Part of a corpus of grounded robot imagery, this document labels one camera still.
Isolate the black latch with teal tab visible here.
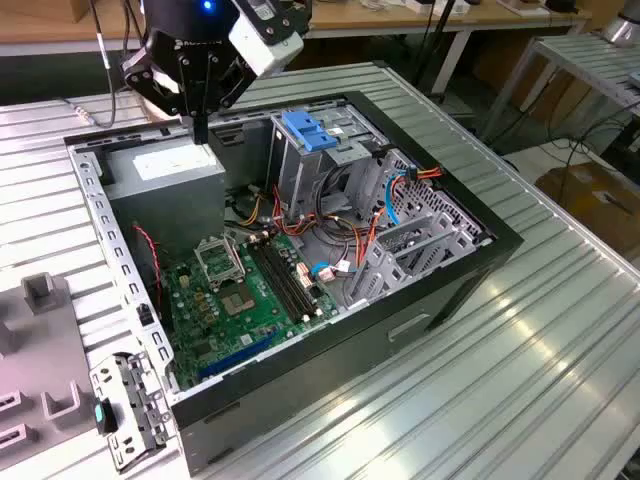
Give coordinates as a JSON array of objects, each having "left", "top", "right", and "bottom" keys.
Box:
[{"left": 93, "top": 398, "right": 120, "bottom": 434}]

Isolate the grey metal disk bay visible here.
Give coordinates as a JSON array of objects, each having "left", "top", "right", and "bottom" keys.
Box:
[{"left": 344, "top": 148, "right": 496, "bottom": 310}]

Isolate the red and black fan wire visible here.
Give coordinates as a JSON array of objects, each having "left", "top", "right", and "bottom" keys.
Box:
[{"left": 132, "top": 224, "right": 164, "bottom": 306}]

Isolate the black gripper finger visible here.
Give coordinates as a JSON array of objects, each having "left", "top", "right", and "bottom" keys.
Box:
[
  {"left": 200, "top": 59, "right": 257, "bottom": 146},
  {"left": 119, "top": 48, "right": 201, "bottom": 146}
]

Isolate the black RAM slot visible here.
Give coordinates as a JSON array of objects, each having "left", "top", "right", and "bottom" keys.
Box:
[
  {"left": 248, "top": 243, "right": 303, "bottom": 325},
  {"left": 261, "top": 240, "right": 315, "bottom": 319},
  {"left": 254, "top": 241, "right": 309, "bottom": 322},
  {"left": 267, "top": 238, "right": 321, "bottom": 315}
]

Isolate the blue plastic drive latch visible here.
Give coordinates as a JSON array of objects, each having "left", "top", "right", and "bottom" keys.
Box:
[{"left": 281, "top": 110, "right": 340, "bottom": 154}]

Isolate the brown cardboard box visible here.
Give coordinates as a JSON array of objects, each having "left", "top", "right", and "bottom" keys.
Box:
[{"left": 534, "top": 162, "right": 640, "bottom": 261}]

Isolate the metal slat side table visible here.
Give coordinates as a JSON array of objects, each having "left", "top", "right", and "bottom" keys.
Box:
[{"left": 479, "top": 32, "right": 640, "bottom": 146}]

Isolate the green motherboard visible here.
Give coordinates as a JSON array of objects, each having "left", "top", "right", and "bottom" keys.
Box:
[{"left": 159, "top": 232, "right": 341, "bottom": 391}]

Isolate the multicoloured power wire bundle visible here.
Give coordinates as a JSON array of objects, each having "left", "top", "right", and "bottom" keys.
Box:
[{"left": 224, "top": 184, "right": 386, "bottom": 271}]

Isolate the grey parts rack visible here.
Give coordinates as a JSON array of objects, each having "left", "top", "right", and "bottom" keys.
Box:
[{"left": 0, "top": 271, "right": 99, "bottom": 464}]

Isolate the grey metal expansion bracket clamp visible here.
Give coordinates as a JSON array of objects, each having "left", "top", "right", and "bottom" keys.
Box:
[{"left": 88, "top": 351, "right": 174, "bottom": 474}]

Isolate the wooden desk with white frame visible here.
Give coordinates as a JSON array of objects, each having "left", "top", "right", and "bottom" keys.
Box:
[{"left": 0, "top": 0, "right": 594, "bottom": 96}]

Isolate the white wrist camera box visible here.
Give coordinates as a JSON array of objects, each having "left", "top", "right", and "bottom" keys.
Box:
[{"left": 228, "top": 12, "right": 305, "bottom": 79}]

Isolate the blue data wire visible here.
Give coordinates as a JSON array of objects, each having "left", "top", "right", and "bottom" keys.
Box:
[
  {"left": 384, "top": 163, "right": 419, "bottom": 229},
  {"left": 309, "top": 262, "right": 361, "bottom": 277}
]

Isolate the black cable with metal connector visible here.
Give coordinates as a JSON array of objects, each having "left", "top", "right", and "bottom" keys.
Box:
[{"left": 62, "top": 0, "right": 117, "bottom": 129}]

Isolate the CPU socket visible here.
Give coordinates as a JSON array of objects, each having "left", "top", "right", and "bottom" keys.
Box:
[{"left": 219, "top": 284, "right": 259, "bottom": 319}]

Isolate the grey power supply unit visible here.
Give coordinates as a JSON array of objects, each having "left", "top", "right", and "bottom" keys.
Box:
[{"left": 102, "top": 134, "right": 227, "bottom": 261}]

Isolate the orange power wire black plug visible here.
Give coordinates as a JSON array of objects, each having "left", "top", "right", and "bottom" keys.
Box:
[{"left": 392, "top": 167, "right": 445, "bottom": 201}]

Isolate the grey optical drive cage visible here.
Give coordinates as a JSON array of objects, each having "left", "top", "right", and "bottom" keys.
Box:
[{"left": 267, "top": 102, "right": 391, "bottom": 221}]

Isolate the blue expansion slot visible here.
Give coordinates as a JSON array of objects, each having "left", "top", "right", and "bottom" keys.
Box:
[{"left": 198, "top": 335, "right": 279, "bottom": 381}]

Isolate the metal socket cover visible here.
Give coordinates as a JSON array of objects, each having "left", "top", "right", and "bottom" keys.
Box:
[{"left": 193, "top": 234, "right": 246, "bottom": 291}]

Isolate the black tripod stand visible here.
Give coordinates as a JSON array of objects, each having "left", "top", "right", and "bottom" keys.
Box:
[{"left": 412, "top": 0, "right": 459, "bottom": 99}]

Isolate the black open PC case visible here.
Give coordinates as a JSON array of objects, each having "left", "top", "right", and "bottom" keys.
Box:
[{"left": 63, "top": 90, "right": 525, "bottom": 477}]

